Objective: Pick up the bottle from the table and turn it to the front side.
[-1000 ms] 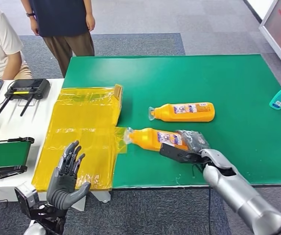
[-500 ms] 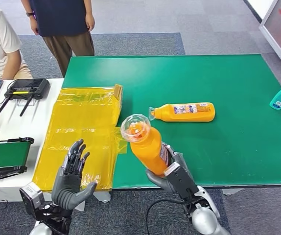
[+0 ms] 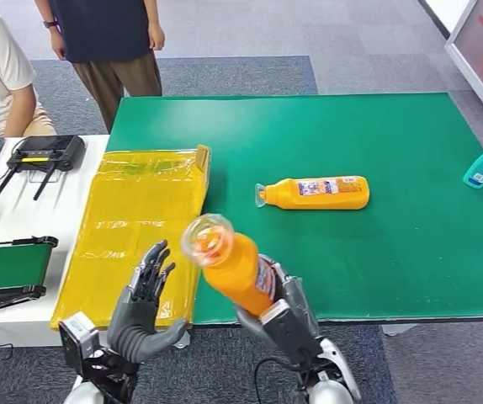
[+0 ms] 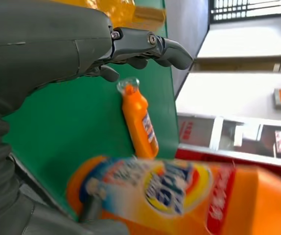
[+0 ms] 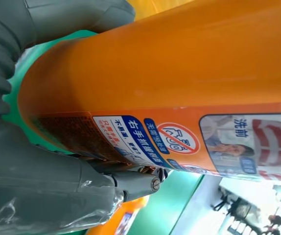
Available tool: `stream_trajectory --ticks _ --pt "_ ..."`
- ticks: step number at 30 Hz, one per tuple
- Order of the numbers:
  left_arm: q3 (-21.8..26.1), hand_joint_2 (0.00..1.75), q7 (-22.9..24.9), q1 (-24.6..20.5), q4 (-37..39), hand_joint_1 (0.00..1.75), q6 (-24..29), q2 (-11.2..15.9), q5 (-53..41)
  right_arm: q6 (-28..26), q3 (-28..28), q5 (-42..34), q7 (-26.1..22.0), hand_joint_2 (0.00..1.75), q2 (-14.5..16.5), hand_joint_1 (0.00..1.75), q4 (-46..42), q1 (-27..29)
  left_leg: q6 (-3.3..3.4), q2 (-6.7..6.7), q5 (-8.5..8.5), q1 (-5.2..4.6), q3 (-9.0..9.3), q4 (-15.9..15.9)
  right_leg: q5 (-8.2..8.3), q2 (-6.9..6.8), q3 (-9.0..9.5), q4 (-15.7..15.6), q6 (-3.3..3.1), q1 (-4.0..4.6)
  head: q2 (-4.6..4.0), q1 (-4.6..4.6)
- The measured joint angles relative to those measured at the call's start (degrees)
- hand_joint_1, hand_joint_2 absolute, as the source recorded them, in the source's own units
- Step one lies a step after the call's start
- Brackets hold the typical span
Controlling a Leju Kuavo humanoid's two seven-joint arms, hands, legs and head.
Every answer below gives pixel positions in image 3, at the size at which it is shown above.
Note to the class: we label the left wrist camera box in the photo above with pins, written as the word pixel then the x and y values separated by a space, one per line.
pixel 77 340

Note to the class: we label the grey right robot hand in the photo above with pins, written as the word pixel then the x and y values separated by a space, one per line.
pixel 298 298

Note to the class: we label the green table mat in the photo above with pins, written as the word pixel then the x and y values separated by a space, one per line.
pixel 308 139

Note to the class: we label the yellow plastic wrapped box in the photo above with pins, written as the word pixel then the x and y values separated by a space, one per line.
pixel 140 212

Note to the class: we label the black remote controller with antennas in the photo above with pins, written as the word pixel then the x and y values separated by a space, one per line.
pixel 45 151

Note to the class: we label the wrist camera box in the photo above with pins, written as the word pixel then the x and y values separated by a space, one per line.
pixel 287 332
pixel 77 340

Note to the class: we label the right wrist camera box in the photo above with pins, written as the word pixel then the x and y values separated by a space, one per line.
pixel 287 332

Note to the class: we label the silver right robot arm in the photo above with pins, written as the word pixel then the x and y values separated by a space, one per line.
pixel 334 385

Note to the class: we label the orange bottle with clear cap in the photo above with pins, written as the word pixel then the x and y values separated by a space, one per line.
pixel 317 195
pixel 237 273

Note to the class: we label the white table foot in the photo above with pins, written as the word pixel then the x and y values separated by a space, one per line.
pixel 183 341

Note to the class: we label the standing person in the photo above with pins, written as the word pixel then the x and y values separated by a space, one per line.
pixel 103 33

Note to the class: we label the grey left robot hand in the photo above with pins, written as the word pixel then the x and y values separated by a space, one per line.
pixel 134 329

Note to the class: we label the black wristwatch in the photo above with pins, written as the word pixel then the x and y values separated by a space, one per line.
pixel 51 24

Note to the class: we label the small green belt conveyor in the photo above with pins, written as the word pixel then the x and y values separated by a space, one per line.
pixel 5 267

